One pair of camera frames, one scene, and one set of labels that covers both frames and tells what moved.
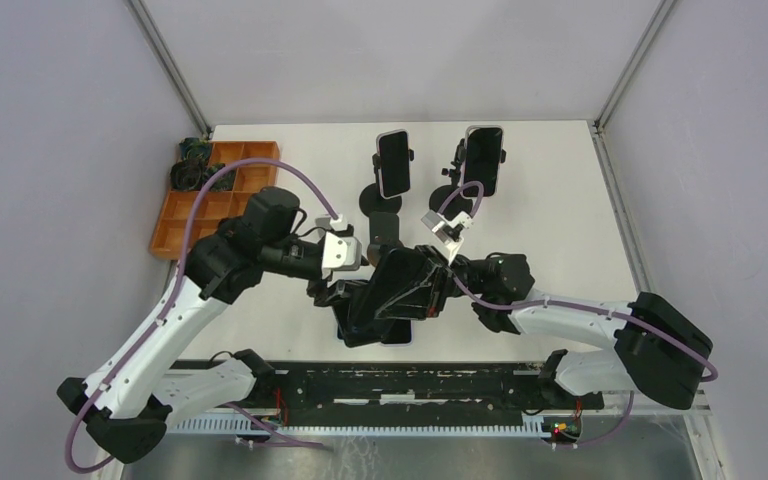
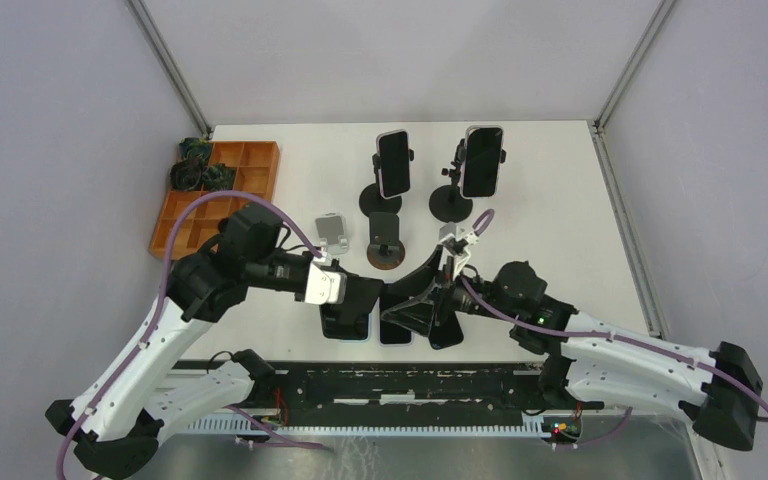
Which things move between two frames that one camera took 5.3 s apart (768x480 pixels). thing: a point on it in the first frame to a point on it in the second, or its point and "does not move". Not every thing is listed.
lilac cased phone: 399,333 does not move
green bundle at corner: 193,149 does not move
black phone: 392,272 to 445,329
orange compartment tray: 169,239 does not move
